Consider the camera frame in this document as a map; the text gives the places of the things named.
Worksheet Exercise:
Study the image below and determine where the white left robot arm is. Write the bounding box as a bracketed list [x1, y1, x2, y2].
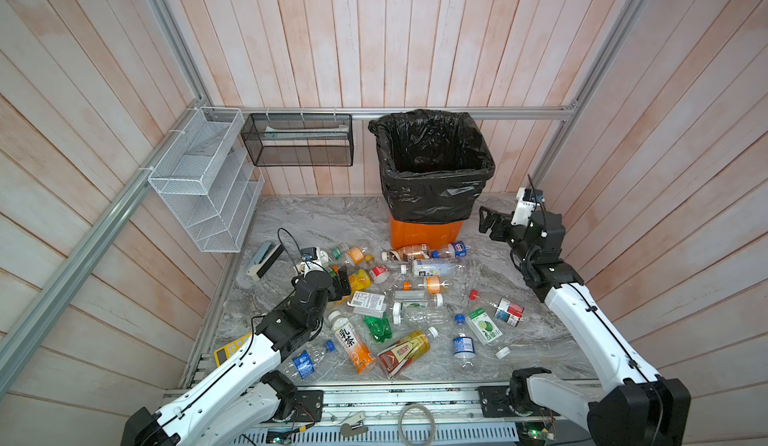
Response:
[121, 266, 351, 445]

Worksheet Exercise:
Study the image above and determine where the red label yellow tea bottle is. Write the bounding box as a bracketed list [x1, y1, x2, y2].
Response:
[377, 326, 440, 379]

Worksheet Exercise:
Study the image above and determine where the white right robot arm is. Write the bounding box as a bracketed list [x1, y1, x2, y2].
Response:
[479, 206, 691, 445]

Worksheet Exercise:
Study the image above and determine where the orange trash bin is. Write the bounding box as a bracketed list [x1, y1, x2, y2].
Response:
[390, 217, 463, 249]

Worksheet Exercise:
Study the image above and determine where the orange cap clear bottle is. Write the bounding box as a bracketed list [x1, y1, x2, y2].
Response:
[330, 243, 368, 265]

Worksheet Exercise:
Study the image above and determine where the yellow orange juice bottle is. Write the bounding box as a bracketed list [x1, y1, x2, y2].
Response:
[348, 269, 372, 293]

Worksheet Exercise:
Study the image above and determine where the coiled white cable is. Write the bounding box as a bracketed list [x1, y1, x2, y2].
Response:
[397, 403, 437, 446]

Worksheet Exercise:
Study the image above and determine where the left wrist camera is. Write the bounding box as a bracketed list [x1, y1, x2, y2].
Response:
[296, 247, 330, 274]

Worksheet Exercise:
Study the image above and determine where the red white small bottle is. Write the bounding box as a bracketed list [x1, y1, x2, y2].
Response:
[368, 265, 390, 284]

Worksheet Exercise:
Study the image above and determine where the black wire mesh basket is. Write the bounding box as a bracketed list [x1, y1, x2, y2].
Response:
[241, 112, 354, 167]

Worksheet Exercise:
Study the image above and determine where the orange label clear bottle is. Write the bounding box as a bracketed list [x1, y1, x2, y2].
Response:
[402, 276, 450, 295]

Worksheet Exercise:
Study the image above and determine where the clear long label bottle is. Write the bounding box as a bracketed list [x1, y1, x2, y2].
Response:
[400, 259, 467, 277]

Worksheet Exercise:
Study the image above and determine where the black trash bag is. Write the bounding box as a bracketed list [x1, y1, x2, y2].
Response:
[368, 110, 495, 225]

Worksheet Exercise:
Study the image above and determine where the blue cap water bottle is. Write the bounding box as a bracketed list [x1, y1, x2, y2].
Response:
[452, 314, 476, 370]

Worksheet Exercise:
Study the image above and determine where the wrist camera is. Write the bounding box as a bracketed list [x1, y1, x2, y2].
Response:
[511, 187, 543, 226]
[296, 247, 330, 274]

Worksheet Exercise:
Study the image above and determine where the white orange tea bottle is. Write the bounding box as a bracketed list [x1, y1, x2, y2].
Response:
[328, 310, 374, 374]

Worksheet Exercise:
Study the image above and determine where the small brown tea bottle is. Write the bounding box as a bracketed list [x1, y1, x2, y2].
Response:
[381, 244, 431, 262]

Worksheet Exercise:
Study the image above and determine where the crushed green bottle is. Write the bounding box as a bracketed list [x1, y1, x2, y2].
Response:
[364, 316, 392, 343]

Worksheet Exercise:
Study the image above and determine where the white cap clear bottle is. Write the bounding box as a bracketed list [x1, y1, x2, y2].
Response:
[392, 293, 449, 325]

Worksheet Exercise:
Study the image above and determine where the blue label clear bottle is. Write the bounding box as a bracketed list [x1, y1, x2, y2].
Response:
[281, 340, 336, 381]

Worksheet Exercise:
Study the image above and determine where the white stapler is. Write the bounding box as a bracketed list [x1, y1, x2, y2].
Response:
[246, 241, 284, 280]

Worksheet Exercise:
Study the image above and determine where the green lime label bottle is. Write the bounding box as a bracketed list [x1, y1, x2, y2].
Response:
[468, 308, 503, 345]

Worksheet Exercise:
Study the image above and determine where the red label clear bottle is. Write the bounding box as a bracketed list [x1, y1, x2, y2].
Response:
[468, 289, 525, 327]

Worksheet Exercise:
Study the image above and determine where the white label flat bottle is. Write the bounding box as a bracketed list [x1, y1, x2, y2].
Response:
[347, 291, 387, 318]

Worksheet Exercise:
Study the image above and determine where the yellow calculator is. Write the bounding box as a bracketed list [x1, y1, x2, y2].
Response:
[213, 333, 252, 367]

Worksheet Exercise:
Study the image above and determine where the white wire mesh shelf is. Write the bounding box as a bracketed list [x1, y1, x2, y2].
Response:
[149, 108, 264, 253]

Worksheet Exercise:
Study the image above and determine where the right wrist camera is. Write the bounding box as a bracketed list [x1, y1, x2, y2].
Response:
[511, 187, 543, 226]

